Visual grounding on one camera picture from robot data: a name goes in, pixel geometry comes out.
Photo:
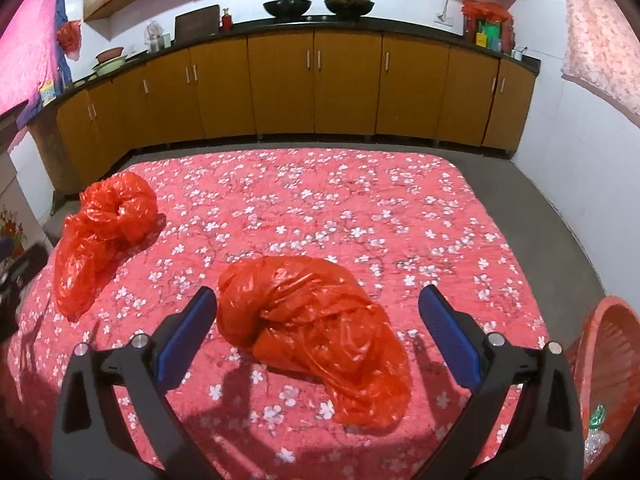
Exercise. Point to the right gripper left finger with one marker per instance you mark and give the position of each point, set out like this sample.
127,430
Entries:
90,438

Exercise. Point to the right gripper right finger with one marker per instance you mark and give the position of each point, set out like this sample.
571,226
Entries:
544,438

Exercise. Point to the orange bag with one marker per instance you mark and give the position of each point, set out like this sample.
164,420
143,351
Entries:
118,217

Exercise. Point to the red plastic bag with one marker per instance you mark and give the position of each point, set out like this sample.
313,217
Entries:
309,316

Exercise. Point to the clear bubble wrap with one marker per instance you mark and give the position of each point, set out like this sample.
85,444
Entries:
595,442

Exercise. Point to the green plastic bag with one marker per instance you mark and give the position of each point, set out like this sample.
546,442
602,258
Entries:
597,418

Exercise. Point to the lower wooden kitchen cabinets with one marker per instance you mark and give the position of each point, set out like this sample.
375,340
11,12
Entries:
304,79

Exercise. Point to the red plastic laundry basket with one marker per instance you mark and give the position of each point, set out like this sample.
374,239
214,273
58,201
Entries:
605,363

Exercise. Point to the pink hanging cloth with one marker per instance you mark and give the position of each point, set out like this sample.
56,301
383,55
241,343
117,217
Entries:
33,65

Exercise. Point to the stacked basins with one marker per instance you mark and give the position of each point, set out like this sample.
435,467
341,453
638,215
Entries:
109,61

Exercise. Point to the red bag hanging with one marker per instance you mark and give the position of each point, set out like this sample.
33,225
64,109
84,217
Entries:
69,39

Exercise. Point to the glass jar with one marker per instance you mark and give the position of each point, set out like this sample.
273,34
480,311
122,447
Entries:
154,37

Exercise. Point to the dark cutting board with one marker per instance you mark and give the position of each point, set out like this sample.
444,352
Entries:
197,24

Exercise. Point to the small red bottle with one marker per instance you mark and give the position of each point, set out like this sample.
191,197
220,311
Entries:
226,20

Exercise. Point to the black wok left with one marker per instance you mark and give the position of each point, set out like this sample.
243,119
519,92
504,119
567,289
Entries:
287,9

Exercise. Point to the white cup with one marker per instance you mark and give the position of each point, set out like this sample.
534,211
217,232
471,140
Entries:
519,53

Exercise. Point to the pink floral curtain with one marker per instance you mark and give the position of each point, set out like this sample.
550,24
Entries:
602,53

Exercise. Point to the black wok with lid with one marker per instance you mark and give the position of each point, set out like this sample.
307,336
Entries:
349,9

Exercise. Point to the red bag on containers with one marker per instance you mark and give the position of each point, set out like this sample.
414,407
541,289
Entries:
488,25

